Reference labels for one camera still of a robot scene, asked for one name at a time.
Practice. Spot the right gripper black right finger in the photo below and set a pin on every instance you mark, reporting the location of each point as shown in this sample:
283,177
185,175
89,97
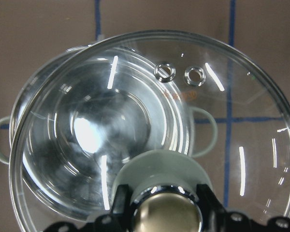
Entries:
208,203

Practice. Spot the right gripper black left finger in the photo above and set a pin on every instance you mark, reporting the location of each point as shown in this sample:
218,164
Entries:
122,200

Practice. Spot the glass pot lid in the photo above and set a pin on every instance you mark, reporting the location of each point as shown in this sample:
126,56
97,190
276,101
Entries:
248,169

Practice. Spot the pale green steel pot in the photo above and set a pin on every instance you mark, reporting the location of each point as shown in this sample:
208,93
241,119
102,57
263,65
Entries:
108,109

